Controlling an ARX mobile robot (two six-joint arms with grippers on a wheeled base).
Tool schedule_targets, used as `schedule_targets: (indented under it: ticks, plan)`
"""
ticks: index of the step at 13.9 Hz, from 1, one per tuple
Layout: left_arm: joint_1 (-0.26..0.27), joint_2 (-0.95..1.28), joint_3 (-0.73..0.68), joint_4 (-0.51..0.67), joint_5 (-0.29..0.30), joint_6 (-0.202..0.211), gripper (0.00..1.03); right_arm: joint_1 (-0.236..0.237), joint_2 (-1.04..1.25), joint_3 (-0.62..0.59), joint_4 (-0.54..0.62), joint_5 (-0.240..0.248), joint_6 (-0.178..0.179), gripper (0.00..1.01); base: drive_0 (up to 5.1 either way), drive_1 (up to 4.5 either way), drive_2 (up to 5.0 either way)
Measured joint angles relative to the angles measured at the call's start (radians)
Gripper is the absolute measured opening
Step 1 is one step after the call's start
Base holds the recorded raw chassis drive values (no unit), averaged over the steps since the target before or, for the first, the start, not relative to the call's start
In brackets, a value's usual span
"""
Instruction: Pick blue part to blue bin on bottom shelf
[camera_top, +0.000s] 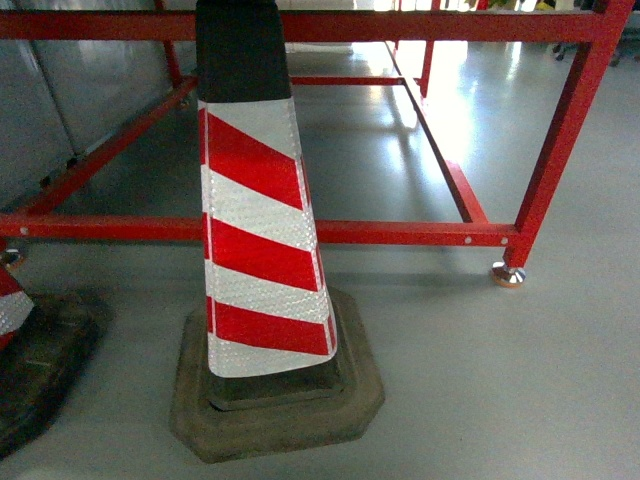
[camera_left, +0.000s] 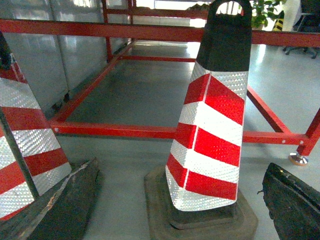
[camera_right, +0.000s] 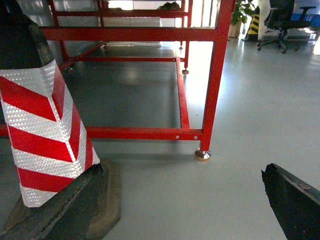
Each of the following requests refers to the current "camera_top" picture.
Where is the red white striped traffic cone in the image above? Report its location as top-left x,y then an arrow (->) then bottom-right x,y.
170,1 -> 385,463

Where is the metal levelling foot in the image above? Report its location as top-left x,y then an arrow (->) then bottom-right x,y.
490,262 -> 526,288

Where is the red metal conveyor frame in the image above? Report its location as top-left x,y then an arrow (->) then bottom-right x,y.
1,1 -> 632,268

